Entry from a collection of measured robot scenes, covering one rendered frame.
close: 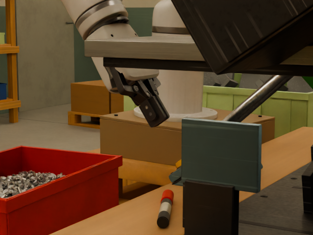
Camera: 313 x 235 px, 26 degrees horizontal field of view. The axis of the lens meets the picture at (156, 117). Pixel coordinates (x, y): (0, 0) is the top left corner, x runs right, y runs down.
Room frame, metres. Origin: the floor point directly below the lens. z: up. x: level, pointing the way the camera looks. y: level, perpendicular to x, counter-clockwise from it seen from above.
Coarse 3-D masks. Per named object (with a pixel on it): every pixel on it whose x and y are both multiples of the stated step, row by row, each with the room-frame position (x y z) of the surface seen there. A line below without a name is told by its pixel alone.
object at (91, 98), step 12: (72, 84) 7.08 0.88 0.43; (84, 84) 6.97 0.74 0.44; (96, 84) 6.94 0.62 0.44; (72, 96) 7.09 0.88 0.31; (84, 96) 6.97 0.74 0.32; (96, 96) 6.86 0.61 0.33; (108, 96) 6.75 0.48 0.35; (120, 96) 6.65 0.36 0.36; (72, 108) 7.09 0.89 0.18; (84, 108) 6.97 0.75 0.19; (96, 108) 6.86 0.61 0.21; (108, 108) 6.75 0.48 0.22; (120, 108) 6.65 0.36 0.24; (72, 120) 7.06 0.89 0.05; (96, 120) 7.32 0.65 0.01
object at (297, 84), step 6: (294, 78) 2.02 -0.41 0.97; (300, 78) 2.01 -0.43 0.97; (288, 84) 2.02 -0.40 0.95; (294, 84) 2.01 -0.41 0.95; (300, 84) 2.00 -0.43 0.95; (306, 84) 1.99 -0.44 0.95; (288, 90) 2.02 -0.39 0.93; (294, 90) 2.01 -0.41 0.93; (300, 90) 2.00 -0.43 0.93; (306, 90) 1.98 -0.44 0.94
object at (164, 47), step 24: (96, 48) 0.74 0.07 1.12; (120, 48) 0.73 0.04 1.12; (144, 48) 0.71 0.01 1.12; (168, 48) 0.70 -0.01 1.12; (192, 48) 0.68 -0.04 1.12; (312, 48) 0.62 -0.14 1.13; (240, 72) 0.67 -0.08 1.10; (264, 72) 0.65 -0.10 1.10; (288, 72) 0.64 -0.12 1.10; (312, 72) 0.63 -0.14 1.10
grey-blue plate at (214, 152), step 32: (192, 128) 0.76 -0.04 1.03; (224, 128) 0.74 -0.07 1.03; (256, 128) 0.72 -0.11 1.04; (192, 160) 0.76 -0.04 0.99; (224, 160) 0.74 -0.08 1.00; (256, 160) 0.72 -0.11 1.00; (192, 192) 0.75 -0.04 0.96; (224, 192) 0.73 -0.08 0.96; (256, 192) 0.72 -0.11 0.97; (192, 224) 0.75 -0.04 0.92; (224, 224) 0.73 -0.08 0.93
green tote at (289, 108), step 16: (128, 96) 2.06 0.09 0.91; (208, 96) 1.88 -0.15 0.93; (224, 96) 1.85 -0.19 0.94; (240, 96) 1.82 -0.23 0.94; (272, 96) 1.76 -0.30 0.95; (288, 96) 1.73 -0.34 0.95; (304, 96) 1.71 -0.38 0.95; (256, 112) 1.79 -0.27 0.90; (272, 112) 1.76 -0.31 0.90; (288, 112) 1.74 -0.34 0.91; (304, 112) 1.71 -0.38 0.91; (288, 128) 1.73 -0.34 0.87
